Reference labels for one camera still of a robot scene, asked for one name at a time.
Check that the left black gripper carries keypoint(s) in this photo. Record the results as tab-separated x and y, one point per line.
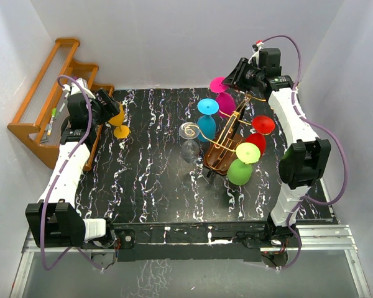
110	108

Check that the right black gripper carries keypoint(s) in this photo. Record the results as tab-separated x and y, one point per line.
234	79

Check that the yellow orange plastic wine glass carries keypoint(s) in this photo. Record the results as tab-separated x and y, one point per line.
121	131

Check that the magenta plastic wine glass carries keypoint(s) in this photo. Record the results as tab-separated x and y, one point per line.
225	101

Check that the red plastic wine glass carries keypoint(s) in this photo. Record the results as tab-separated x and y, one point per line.
263	125

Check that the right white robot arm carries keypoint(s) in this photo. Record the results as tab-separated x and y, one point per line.
306	157

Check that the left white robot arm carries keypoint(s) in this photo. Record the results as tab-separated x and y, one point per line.
53	220

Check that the blue plastic wine glass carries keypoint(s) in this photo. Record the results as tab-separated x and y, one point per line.
207	107

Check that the wooden stepped shelf rack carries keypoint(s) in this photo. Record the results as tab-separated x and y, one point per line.
30	123

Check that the clear glass wine glass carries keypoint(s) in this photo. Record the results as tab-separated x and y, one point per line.
190	149

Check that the green plastic wine glass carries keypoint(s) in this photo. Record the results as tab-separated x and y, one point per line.
240	170

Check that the purple capped marker pen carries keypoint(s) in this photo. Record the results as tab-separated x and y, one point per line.
65	93

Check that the green capped marker pen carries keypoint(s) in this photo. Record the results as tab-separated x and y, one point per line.
52	119

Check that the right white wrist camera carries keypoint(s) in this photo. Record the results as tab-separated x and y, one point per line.
256	47

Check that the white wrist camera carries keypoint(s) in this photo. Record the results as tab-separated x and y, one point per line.
84	86
256	47

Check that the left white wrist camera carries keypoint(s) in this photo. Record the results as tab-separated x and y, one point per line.
84	86

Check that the gold wire wine glass rack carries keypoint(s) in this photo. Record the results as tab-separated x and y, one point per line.
222	151

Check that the black front mounting rail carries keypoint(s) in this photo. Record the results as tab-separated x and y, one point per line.
192	241

